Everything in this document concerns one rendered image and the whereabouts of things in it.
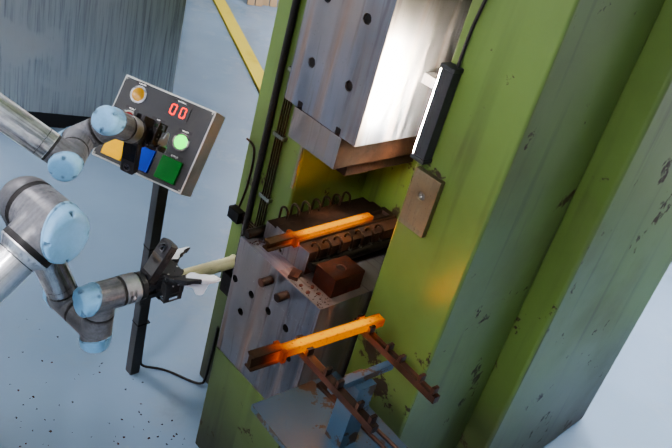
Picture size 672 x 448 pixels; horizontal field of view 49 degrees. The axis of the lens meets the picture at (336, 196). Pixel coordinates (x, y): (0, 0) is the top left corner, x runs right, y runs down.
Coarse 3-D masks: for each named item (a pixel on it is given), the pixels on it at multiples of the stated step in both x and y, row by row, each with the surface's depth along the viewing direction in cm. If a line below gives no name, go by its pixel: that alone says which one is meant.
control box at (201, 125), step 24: (120, 96) 237; (144, 96) 235; (168, 96) 233; (168, 120) 232; (192, 120) 231; (216, 120) 232; (168, 144) 232; (192, 144) 230; (192, 168) 229; (192, 192) 236
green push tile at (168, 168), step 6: (162, 156) 231; (162, 162) 231; (168, 162) 230; (174, 162) 230; (180, 162) 229; (162, 168) 230; (168, 168) 230; (174, 168) 230; (180, 168) 229; (156, 174) 231; (162, 174) 230; (168, 174) 230; (174, 174) 229; (168, 180) 229; (174, 180) 229
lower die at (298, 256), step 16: (336, 208) 241; (352, 208) 242; (368, 208) 245; (384, 208) 245; (272, 224) 223; (288, 224) 224; (304, 224) 226; (320, 224) 226; (368, 224) 235; (384, 224) 238; (304, 240) 216; (320, 240) 220; (336, 240) 222; (368, 240) 231; (288, 256) 220; (304, 256) 214; (320, 256) 217; (304, 272) 216
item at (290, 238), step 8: (352, 216) 234; (360, 216) 235; (368, 216) 236; (328, 224) 226; (336, 224) 227; (344, 224) 228; (352, 224) 231; (288, 232) 216; (296, 232) 218; (304, 232) 219; (312, 232) 220; (320, 232) 222; (264, 240) 210; (272, 240) 210; (280, 240) 211; (288, 240) 215; (296, 240) 214; (264, 248) 211; (272, 248) 211; (280, 248) 213
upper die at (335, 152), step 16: (304, 112) 204; (304, 128) 205; (320, 128) 200; (304, 144) 206; (320, 144) 201; (336, 144) 197; (384, 144) 209; (400, 144) 215; (336, 160) 198; (352, 160) 203; (368, 160) 208
